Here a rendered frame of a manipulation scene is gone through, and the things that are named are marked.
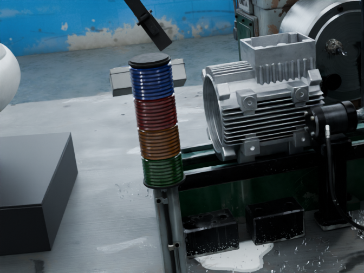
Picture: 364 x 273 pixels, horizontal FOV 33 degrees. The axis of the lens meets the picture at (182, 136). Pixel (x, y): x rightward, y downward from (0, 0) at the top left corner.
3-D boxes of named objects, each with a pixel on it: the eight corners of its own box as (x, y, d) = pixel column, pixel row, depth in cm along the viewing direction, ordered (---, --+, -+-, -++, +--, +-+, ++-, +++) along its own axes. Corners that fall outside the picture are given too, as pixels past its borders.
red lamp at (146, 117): (174, 114, 93) (170, 85, 92) (181, 127, 88) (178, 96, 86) (134, 120, 93) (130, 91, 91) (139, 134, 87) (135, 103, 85)
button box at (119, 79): (183, 86, 148) (180, 65, 149) (187, 78, 141) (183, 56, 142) (112, 97, 146) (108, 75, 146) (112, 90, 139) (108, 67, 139)
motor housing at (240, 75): (292, 127, 139) (289, 43, 132) (327, 158, 121) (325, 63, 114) (205, 142, 136) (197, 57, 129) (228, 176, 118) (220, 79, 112)
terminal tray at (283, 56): (297, 65, 129) (296, 30, 127) (317, 77, 120) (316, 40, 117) (241, 73, 128) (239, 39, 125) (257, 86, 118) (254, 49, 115)
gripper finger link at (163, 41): (151, 13, 121) (151, 14, 120) (171, 41, 124) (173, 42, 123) (138, 23, 121) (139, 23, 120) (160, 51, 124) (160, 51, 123)
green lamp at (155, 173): (180, 169, 97) (176, 142, 95) (188, 184, 91) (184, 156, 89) (142, 175, 96) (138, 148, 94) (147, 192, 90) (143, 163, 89)
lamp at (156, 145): (176, 142, 95) (174, 114, 93) (184, 156, 89) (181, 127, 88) (138, 148, 94) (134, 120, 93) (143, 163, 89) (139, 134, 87)
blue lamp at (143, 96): (170, 85, 92) (167, 55, 90) (178, 96, 86) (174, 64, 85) (130, 91, 91) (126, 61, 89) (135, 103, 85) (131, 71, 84)
